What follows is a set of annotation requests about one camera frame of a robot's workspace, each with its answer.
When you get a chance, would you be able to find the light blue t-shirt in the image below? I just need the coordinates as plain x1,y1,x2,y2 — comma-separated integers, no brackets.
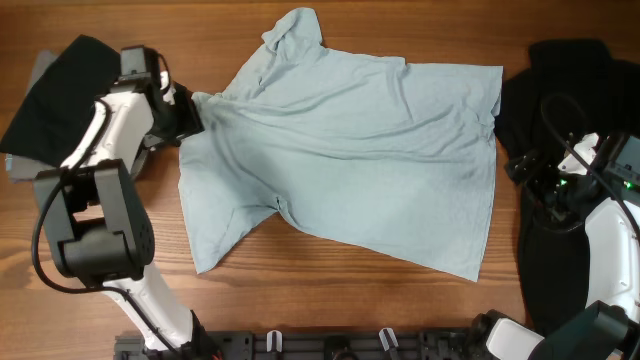
179,8,503,281

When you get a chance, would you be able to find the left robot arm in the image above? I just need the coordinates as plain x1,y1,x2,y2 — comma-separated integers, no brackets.
31,80,223,359

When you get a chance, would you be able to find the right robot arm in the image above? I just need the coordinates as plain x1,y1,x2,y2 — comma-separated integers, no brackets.
466,150,639,359

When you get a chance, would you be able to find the black shirt at right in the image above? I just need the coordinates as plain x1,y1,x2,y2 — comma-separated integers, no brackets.
494,39,639,335

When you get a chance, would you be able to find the black folded garment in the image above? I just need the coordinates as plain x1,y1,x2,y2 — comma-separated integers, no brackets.
1,35,120,167

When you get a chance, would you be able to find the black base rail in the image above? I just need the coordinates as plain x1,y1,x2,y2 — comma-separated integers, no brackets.
113,328,481,360

